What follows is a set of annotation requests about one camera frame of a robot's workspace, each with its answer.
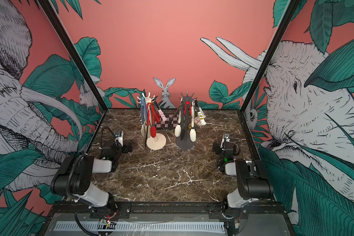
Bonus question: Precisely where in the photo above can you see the white steel tongs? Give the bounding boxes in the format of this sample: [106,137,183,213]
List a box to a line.
[190,101,196,142]

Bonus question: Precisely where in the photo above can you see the dark grey utensil rack stand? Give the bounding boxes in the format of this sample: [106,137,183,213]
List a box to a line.
[176,93,195,150]

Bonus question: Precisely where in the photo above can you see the cream utensil rack stand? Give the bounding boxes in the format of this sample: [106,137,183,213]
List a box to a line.
[137,93,166,150]

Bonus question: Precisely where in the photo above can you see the red looped steel tongs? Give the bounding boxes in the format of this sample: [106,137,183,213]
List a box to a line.
[183,101,191,126]

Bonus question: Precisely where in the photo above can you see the pink steel tongs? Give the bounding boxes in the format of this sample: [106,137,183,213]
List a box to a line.
[157,107,167,122]

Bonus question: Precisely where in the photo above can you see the black tongs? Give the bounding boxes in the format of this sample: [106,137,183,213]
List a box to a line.
[180,101,185,140]

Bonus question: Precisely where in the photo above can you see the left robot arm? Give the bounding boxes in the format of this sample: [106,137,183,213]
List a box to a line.
[50,140,133,210]

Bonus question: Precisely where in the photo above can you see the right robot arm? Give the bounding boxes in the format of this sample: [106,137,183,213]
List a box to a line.
[212,141,274,208]

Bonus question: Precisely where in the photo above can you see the chessboard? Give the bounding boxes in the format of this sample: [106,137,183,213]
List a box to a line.
[154,114,179,130]

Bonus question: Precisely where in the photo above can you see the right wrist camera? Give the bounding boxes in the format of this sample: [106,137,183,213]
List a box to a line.
[222,134,230,142]

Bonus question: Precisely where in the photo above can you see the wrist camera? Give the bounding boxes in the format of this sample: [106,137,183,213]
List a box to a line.
[114,131,124,146]
[222,134,230,142]

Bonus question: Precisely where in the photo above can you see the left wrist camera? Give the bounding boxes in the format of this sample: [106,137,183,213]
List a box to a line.
[114,131,124,146]

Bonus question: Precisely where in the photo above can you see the white slotted cable duct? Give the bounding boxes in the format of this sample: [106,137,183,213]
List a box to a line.
[53,221,226,233]

